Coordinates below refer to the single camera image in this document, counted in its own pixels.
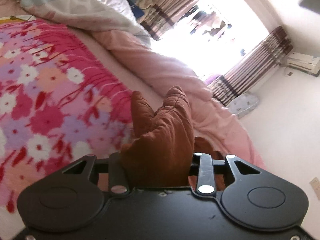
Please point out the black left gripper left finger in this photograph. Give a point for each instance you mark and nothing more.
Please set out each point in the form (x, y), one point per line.
(117, 180)

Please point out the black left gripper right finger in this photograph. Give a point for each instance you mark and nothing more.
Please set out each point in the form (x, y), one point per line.
(202, 173)

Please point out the brown corduroy garment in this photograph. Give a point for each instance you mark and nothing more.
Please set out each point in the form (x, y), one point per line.
(161, 154)

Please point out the pink quilt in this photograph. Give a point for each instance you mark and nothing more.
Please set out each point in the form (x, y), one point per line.
(153, 74)

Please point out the white patterned pillow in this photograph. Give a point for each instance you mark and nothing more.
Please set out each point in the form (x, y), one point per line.
(243, 104)

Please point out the pink floral fleece blanket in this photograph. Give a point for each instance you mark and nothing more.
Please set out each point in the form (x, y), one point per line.
(58, 103)

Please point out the right striped curtain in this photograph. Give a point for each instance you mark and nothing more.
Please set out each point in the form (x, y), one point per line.
(266, 55)

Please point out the white air conditioner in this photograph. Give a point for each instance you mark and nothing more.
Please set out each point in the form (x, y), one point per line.
(303, 62)

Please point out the white pastel patterned blanket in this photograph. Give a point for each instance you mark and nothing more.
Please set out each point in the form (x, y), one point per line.
(91, 15)

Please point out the yellow bed sheet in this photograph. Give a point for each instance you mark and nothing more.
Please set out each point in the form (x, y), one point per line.
(19, 18)

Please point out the beige wall socket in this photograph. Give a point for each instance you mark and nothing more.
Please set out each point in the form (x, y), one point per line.
(315, 184)

